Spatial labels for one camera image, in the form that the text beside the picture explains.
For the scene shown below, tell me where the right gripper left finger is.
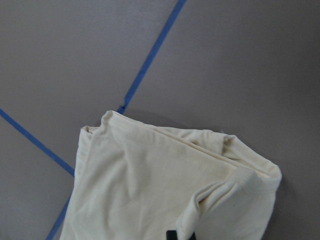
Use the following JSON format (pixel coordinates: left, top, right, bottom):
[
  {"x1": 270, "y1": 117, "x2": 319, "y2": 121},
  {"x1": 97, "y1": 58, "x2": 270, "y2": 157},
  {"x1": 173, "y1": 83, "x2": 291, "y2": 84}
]
[{"x1": 166, "y1": 227, "x2": 177, "y2": 240}]

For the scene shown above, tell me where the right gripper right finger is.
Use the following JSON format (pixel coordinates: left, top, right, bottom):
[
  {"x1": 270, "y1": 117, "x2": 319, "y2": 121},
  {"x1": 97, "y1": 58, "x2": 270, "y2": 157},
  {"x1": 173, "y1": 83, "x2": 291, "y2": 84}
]
[{"x1": 188, "y1": 231, "x2": 197, "y2": 240}]

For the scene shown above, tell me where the cream long-sleeve printed shirt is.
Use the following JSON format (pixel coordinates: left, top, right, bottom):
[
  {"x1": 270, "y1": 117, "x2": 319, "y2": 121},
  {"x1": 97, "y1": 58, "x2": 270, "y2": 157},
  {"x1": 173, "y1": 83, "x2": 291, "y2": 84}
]
[{"x1": 60, "y1": 111, "x2": 282, "y2": 240}]

